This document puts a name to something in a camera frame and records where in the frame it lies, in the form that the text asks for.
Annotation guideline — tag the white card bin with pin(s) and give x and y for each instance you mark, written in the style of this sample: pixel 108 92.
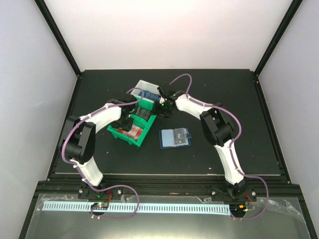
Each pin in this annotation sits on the white card bin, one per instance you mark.
pixel 150 90

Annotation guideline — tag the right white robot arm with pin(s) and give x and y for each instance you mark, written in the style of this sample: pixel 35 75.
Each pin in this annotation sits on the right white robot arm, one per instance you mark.
pixel 218 127

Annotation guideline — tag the black frame post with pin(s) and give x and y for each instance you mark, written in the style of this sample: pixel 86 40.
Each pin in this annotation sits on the black frame post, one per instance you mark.
pixel 289 15
pixel 42 6

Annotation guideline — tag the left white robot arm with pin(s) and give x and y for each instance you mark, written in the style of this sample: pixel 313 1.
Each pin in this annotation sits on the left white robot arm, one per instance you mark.
pixel 78 139

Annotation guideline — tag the circuit board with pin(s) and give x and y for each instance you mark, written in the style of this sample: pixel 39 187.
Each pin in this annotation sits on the circuit board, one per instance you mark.
pixel 100 206
pixel 241 208

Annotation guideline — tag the black vip credit card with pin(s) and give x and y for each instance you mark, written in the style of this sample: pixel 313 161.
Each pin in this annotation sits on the black vip credit card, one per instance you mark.
pixel 180 136

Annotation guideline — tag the blue card stack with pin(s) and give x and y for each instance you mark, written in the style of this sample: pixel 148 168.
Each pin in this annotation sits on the blue card stack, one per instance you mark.
pixel 151 96

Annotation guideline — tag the blue leather card holder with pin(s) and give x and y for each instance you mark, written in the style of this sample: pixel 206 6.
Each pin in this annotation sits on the blue leather card holder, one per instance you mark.
pixel 173 138

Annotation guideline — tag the red card stack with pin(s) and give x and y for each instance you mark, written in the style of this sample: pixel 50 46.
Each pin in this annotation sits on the red card stack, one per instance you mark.
pixel 134 133

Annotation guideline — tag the left circuit board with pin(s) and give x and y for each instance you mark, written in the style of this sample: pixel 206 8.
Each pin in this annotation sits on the left circuit board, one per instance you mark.
pixel 100 206

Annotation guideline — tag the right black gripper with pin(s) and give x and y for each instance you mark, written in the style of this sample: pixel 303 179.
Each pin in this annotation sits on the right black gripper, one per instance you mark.
pixel 159 113

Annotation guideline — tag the right black frame post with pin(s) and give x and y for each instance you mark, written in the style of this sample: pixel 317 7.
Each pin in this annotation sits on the right black frame post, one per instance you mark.
pixel 289 15

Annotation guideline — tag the left black frame post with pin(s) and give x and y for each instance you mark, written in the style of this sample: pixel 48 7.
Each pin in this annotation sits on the left black frame post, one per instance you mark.
pixel 42 6

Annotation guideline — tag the black card stack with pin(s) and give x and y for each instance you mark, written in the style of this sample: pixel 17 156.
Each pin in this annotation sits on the black card stack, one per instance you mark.
pixel 142 113

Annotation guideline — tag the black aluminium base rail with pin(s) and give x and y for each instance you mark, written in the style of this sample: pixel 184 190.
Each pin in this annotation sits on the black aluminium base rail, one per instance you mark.
pixel 214 189

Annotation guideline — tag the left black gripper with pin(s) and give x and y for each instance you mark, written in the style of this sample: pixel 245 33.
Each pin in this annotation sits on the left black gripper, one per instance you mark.
pixel 127 127

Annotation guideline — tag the right circuit board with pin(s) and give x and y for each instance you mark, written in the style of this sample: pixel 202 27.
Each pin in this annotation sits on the right circuit board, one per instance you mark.
pixel 241 208

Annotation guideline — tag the white slotted cable duct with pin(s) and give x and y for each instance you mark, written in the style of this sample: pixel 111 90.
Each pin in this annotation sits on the white slotted cable duct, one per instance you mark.
pixel 159 208

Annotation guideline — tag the green double card bin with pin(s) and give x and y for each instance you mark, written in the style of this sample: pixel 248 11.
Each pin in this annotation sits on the green double card bin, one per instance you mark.
pixel 145 125

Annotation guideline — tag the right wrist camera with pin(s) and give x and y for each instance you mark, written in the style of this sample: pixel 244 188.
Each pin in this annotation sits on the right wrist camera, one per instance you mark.
pixel 162 100

